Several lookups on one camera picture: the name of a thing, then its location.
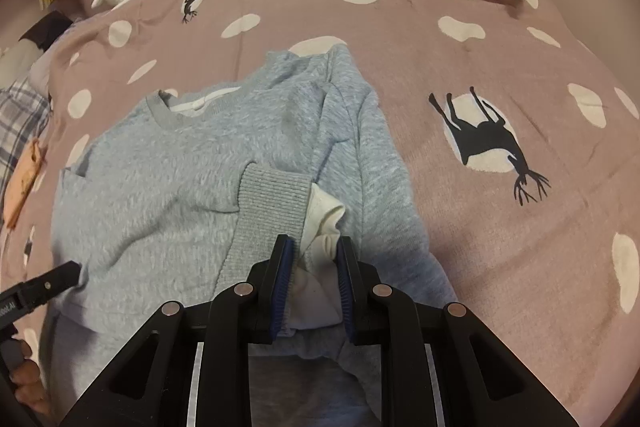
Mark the lavender pillow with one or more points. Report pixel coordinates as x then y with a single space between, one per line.
48 36

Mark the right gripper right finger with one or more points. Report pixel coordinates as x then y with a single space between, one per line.
439 366

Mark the blue plaid pillow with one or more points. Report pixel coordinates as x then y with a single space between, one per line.
24 115

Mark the folded orange bear garment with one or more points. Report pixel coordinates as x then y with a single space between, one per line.
23 178

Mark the grey New York sweatshirt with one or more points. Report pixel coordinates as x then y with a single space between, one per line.
184 195

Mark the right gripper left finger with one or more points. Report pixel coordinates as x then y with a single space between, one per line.
201 349

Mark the beige headboard cushion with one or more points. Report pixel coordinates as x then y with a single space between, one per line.
16 62

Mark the polka dot mauve blanket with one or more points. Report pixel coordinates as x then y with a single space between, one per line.
522 147

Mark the person left hand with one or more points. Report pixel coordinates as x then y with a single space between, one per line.
29 387

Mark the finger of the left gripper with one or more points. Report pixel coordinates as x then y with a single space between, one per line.
38 291

